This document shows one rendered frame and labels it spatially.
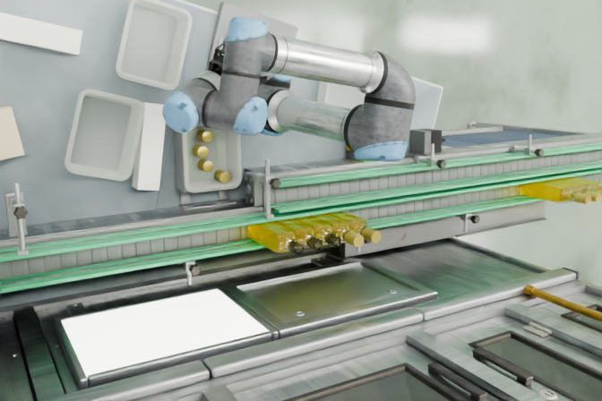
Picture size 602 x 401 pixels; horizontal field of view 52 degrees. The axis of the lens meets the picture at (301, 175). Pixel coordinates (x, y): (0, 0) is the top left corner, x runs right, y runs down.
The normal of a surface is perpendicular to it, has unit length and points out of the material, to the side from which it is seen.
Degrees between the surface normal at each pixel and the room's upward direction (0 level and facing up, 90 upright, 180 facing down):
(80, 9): 0
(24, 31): 0
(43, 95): 0
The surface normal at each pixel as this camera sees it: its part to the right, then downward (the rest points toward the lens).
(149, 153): 0.49, 0.15
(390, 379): -0.01, -0.98
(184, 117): -0.35, 0.52
